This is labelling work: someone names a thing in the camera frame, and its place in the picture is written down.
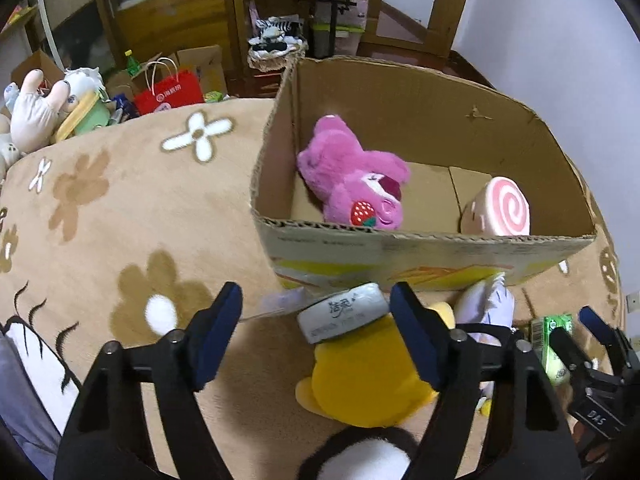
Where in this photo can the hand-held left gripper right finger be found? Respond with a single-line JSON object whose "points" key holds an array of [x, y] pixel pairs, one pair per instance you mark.
{"points": [[417, 345]]}

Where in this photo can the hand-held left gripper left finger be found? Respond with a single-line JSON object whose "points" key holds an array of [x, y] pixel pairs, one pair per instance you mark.
{"points": [[216, 345]]}

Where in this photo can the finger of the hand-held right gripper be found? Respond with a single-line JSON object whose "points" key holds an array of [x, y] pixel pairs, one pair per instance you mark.
{"points": [[565, 347], [597, 322]]}

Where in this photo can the green drink carton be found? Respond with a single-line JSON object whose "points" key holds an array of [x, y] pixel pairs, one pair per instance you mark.
{"points": [[547, 330]]}

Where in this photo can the grey tissue pack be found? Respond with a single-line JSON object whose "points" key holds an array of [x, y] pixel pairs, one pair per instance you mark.
{"points": [[345, 312]]}

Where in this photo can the brown cardboard box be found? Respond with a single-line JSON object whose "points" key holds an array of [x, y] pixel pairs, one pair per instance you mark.
{"points": [[425, 110]]}

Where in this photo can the lavender and white plush toy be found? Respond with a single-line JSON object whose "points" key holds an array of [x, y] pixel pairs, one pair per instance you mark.
{"points": [[487, 302]]}

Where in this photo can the black and white plush toy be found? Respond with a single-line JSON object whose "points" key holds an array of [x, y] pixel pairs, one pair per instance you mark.
{"points": [[365, 455]]}

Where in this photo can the pink swirl roll plush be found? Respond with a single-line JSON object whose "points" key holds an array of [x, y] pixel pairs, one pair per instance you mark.
{"points": [[505, 207]]}

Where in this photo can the beige flower printed blanket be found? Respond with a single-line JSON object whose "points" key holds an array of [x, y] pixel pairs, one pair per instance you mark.
{"points": [[125, 220]]}

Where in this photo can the pink bear plush toy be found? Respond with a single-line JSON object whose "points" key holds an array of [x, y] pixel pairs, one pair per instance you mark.
{"points": [[350, 175]]}

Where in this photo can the grey pants leg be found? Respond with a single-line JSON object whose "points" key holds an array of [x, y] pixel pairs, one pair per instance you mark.
{"points": [[22, 400]]}

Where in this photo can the red paper bag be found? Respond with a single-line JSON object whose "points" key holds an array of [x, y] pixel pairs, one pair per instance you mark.
{"points": [[167, 92]]}

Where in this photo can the open cardboard box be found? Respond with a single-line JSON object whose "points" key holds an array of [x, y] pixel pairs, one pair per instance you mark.
{"points": [[202, 70]]}

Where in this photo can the white cat plush toy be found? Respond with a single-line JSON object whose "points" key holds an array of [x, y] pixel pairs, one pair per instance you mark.
{"points": [[82, 85]]}

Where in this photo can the wicker basket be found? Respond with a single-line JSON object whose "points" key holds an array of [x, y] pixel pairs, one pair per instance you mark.
{"points": [[275, 57]]}

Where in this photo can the white long-eared plush toy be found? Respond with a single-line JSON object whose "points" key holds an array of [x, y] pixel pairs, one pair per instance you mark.
{"points": [[32, 115]]}

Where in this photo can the green plastic bottle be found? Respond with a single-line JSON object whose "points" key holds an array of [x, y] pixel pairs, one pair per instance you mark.
{"points": [[132, 62]]}

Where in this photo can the clear plastic storage bin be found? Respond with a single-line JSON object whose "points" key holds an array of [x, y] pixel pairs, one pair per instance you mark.
{"points": [[345, 25]]}

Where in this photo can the wooden cabinet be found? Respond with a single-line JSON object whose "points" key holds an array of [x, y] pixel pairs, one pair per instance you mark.
{"points": [[170, 5]]}

